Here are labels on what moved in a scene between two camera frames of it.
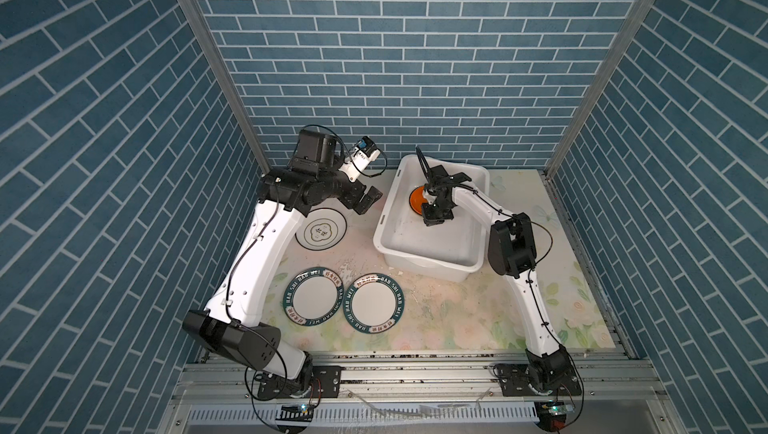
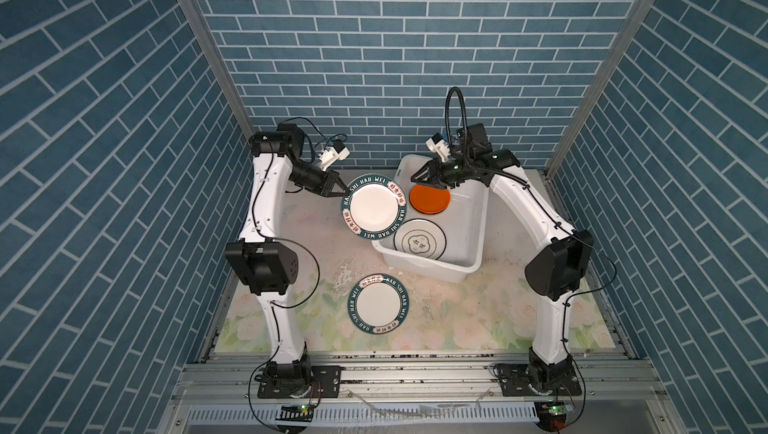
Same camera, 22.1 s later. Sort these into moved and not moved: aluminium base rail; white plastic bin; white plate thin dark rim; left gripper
Moved: left gripper; white plate thin dark rim
Not moved: aluminium base rail; white plastic bin
